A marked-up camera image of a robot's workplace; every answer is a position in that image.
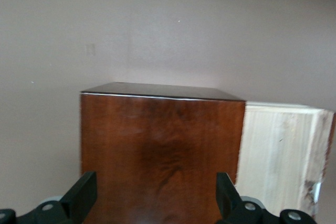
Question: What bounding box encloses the dark brown wooden cabinet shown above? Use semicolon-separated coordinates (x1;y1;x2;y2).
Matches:
79;81;246;224

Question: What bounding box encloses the wooden drawer with white handle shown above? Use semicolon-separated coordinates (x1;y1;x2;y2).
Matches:
234;100;336;224

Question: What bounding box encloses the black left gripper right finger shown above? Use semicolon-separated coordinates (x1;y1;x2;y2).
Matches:
214;172;316;224

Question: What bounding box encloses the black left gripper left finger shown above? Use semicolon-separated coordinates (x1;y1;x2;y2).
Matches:
0;170;99;224

